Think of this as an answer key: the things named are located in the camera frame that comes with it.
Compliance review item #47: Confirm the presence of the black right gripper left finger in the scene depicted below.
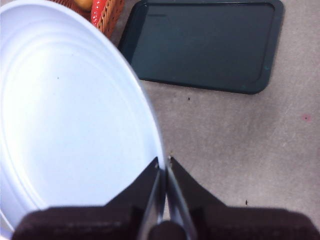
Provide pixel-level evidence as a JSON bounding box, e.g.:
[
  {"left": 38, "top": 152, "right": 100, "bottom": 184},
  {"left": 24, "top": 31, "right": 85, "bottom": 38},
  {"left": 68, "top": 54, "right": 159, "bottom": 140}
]
[{"left": 12, "top": 156, "right": 162, "bottom": 240}]

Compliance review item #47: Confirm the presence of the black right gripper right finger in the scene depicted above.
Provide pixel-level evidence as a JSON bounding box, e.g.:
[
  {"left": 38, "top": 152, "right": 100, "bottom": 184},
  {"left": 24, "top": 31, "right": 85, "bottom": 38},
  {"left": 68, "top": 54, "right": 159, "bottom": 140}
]
[{"left": 166, "top": 156, "right": 320, "bottom": 240}]

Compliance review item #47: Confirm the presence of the pale blue round plate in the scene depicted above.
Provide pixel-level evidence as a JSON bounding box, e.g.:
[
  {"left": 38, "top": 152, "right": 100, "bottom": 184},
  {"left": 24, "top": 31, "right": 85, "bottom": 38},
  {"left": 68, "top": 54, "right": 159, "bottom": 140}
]
[{"left": 0, "top": 0, "right": 167, "bottom": 238}]

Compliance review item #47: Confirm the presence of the dark green rectangular tray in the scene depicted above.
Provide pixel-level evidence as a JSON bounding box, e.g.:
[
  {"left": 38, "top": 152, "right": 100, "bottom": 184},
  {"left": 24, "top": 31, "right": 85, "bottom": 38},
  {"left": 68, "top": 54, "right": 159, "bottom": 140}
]
[{"left": 117, "top": 0, "right": 285, "bottom": 95}]

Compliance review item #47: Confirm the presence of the brown woven wicker basket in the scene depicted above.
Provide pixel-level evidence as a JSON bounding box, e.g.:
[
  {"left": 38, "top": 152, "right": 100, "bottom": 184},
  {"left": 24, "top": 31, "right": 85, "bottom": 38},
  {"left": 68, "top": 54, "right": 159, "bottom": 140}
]
[{"left": 47, "top": 0, "right": 125, "bottom": 38}]

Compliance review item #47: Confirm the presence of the orange carrot with green leaves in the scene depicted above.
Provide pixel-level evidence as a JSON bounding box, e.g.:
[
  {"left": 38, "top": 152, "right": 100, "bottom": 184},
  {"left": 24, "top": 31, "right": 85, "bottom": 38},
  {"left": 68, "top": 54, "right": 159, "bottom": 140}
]
[{"left": 91, "top": 0, "right": 110, "bottom": 25}]

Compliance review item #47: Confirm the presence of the yellow-brown potato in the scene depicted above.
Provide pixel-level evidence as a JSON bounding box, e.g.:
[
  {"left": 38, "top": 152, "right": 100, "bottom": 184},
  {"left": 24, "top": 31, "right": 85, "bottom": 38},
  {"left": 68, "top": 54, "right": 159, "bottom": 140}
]
[{"left": 74, "top": 0, "right": 94, "bottom": 12}]

